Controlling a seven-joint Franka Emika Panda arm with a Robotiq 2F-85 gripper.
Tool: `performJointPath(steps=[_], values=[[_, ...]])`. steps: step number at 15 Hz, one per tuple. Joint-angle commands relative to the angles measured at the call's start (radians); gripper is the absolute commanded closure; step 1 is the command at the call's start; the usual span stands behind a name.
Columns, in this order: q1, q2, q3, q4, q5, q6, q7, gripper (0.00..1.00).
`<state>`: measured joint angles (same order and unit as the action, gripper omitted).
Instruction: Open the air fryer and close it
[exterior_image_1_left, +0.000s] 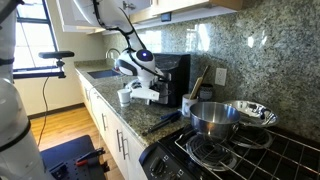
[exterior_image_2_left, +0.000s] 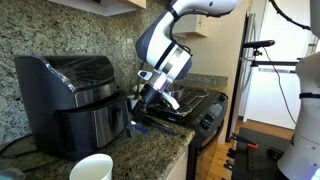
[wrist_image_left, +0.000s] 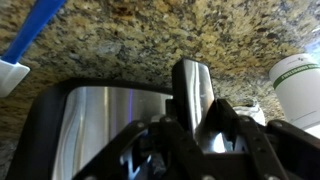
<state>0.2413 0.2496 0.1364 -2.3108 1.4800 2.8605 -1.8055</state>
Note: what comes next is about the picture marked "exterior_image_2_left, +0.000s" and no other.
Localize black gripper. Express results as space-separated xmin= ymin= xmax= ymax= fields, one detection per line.
xmin=131 ymin=82 xmax=165 ymax=124

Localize black air fryer body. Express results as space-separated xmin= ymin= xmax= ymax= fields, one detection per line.
xmin=13 ymin=54 xmax=133 ymax=162

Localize black kitchen tongs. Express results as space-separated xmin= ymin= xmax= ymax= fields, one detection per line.
xmin=143 ymin=115 xmax=183 ymax=138

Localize stainless steel pot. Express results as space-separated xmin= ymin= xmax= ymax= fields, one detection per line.
xmin=165 ymin=82 xmax=185 ymax=101

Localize black electric stove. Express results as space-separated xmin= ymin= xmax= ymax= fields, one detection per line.
xmin=145 ymin=82 xmax=230 ymax=180

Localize beige counter base cabinet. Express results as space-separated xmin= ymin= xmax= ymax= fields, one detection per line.
xmin=165 ymin=147 xmax=190 ymax=180

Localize white paper cup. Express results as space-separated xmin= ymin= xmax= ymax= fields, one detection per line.
xmin=68 ymin=153 xmax=114 ymax=180

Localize wooden upper cabinet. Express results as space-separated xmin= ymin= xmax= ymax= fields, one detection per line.
xmin=47 ymin=0 xmax=148 ymax=18

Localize orange black clamp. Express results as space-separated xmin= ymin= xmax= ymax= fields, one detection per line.
xmin=231 ymin=132 xmax=260 ymax=150

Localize blue handled utensil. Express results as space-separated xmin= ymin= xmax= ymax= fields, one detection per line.
xmin=131 ymin=120 xmax=151 ymax=136

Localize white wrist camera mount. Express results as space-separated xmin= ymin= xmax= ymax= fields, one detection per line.
xmin=162 ymin=90 xmax=181 ymax=111

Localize beige wall cabinet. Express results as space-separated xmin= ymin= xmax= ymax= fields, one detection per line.
xmin=172 ymin=14 xmax=208 ymax=39

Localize black camera stand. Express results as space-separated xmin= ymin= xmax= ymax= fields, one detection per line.
xmin=225 ymin=13 xmax=300 ymax=143

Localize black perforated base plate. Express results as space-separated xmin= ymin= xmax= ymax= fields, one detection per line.
xmin=226 ymin=126 xmax=296 ymax=180

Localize black air fryer power cable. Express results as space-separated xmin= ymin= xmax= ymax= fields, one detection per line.
xmin=0 ymin=133 xmax=35 ymax=158

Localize black camera on stand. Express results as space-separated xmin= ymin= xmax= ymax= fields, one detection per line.
xmin=241 ymin=39 xmax=277 ymax=50

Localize thin black hanging cable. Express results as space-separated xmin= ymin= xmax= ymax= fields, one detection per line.
xmin=262 ymin=46 xmax=298 ymax=126

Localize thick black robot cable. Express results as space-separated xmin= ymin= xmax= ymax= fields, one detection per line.
xmin=268 ymin=0 xmax=312 ymax=32

